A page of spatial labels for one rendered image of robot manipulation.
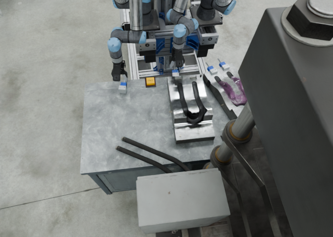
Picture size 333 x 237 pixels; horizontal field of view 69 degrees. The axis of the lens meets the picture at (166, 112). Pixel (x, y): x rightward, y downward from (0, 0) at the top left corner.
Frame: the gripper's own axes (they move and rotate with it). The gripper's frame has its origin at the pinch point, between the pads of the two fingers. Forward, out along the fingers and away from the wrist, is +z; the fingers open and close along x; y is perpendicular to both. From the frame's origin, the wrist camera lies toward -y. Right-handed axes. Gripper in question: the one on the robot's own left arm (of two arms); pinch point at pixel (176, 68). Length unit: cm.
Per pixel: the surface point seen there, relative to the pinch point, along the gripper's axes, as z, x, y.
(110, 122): 14, 50, -35
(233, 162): -35, -13, -85
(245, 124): -71, -7, -84
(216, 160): -36, -5, -84
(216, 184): -53, 1, -98
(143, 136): 14, 27, -47
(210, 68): 5.6, -27.6, 2.4
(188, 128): 7.2, -3.0, -46.8
